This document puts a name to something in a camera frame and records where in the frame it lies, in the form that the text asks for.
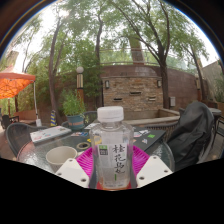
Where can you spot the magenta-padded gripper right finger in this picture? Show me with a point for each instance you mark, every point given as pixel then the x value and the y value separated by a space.
pixel 152 170

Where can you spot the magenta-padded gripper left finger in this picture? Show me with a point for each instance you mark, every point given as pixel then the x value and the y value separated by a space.
pixel 71 171

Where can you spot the clear drink bottle white cap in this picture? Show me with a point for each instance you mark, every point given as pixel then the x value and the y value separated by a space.
pixel 111 150

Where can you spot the white ribbed mug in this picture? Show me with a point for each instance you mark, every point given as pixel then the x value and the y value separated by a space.
pixel 60 156

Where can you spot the small tape roll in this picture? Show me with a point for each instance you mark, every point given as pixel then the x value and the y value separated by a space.
pixel 82 146

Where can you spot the flat round red coaster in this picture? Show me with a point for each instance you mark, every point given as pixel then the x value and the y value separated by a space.
pixel 99 186

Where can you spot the black laptop with stickers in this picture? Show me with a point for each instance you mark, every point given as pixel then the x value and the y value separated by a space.
pixel 150 138

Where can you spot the yellow square card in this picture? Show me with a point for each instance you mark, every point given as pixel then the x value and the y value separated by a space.
pixel 90 140

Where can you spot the small blue sticker card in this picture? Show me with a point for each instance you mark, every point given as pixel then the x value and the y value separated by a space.
pixel 79 134

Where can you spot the silver laptop with stickers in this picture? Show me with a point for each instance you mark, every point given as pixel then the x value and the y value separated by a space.
pixel 50 134

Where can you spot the white sticker sheet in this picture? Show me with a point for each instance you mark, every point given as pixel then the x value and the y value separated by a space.
pixel 90 125

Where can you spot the black jacket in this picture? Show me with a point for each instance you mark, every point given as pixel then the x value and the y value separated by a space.
pixel 190 133

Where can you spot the blue yellow striped cone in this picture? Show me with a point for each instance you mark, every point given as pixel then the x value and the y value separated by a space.
pixel 53 119

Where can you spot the white canopy leg weight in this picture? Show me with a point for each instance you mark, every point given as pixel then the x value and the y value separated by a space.
pixel 38 122

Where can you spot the green plant in blue pot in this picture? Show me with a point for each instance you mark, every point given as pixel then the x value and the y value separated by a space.
pixel 73 106

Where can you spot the wooden bench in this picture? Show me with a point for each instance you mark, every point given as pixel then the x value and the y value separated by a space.
pixel 26 115

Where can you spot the group of dark patio chairs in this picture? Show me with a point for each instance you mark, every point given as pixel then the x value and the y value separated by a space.
pixel 8 121

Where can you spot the orange canopy tent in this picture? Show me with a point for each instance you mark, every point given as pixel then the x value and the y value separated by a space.
pixel 13 83

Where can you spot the grey wall utility box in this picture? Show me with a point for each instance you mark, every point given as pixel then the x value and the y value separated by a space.
pixel 172 101

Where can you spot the black wall lantern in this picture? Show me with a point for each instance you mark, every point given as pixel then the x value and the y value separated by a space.
pixel 107 84
pixel 159 83

